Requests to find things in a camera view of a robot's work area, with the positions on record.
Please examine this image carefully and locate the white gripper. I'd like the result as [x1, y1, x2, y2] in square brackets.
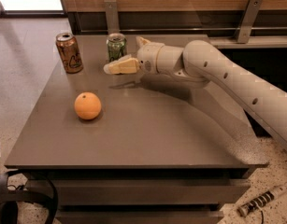
[104, 36, 165, 75]

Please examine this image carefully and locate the green soda can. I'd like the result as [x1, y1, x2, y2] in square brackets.
[107, 33, 127, 62]

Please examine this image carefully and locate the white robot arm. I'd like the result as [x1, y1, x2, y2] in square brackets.
[104, 36, 287, 150]

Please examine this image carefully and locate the orange-brown soda can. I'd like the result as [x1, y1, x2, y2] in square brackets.
[56, 33, 83, 74]

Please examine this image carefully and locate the orange fruit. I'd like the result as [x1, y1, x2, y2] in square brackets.
[74, 92, 102, 120]

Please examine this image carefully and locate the grey table with drawers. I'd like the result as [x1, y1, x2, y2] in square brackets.
[6, 36, 267, 224]

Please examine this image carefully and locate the black chair base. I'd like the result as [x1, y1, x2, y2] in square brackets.
[0, 170, 58, 224]

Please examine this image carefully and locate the white power strip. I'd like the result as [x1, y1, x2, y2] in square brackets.
[237, 186, 287, 217]

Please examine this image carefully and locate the left metal wall bracket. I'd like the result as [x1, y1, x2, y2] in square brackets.
[105, 0, 120, 34]

